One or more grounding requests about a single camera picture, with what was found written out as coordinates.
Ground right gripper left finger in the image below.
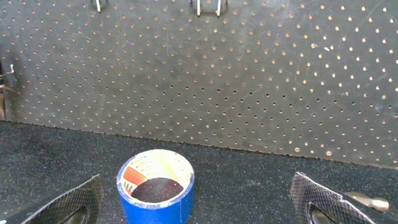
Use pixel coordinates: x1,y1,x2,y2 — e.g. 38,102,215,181
6,174,104,224

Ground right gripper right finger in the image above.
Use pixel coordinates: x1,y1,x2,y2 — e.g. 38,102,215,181
290,171,379,224

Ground black pegboard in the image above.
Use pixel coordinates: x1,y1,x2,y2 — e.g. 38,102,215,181
0,0,398,170

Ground hammer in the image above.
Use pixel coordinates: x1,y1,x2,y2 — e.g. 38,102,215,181
343,190,391,213

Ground roll of blue tape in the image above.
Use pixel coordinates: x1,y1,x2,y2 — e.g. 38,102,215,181
116,149,196,224

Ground metal hook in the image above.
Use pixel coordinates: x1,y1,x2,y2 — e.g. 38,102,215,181
189,0,229,18
91,0,109,14
0,63,19,95

